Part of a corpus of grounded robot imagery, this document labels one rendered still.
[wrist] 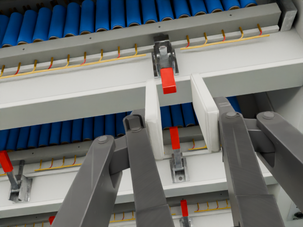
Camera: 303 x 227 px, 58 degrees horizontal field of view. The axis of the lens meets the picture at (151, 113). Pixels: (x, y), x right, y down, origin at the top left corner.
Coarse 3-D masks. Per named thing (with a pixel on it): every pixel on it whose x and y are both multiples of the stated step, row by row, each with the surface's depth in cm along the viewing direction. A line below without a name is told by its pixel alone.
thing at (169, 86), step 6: (162, 48) 29; (162, 54) 29; (168, 54) 30; (162, 60) 29; (168, 60) 28; (162, 66) 27; (168, 66) 27; (162, 72) 26; (168, 72) 26; (162, 78) 25; (168, 78) 25; (162, 84) 24; (168, 84) 24; (174, 84) 24; (168, 90) 24; (174, 90) 24
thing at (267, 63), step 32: (256, 0) 36; (288, 0) 31; (288, 32) 32; (96, 64) 33; (128, 64) 32; (192, 64) 31; (224, 64) 30; (256, 64) 30; (288, 64) 29; (0, 96) 32; (32, 96) 32; (64, 96) 31; (96, 96) 31; (128, 96) 32; (160, 96) 32; (224, 96) 33; (0, 128) 35
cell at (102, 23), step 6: (96, 0) 37; (102, 0) 37; (108, 0) 37; (96, 6) 37; (102, 6) 36; (108, 6) 37; (96, 12) 36; (102, 12) 35; (108, 12) 36; (96, 18) 35; (102, 18) 35; (108, 18) 35; (96, 24) 34; (102, 24) 34; (108, 24) 35; (96, 30) 34
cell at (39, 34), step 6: (42, 12) 37; (48, 12) 37; (42, 18) 36; (48, 18) 37; (36, 24) 36; (42, 24) 36; (48, 24) 36; (36, 30) 35; (42, 30) 35; (48, 30) 36; (36, 36) 34; (42, 36) 35
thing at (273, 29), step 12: (216, 36) 32; (228, 36) 32; (240, 36) 32; (132, 48) 33; (144, 48) 33; (60, 60) 33; (72, 60) 33; (96, 60) 33; (0, 72) 34; (12, 72) 34; (24, 72) 34
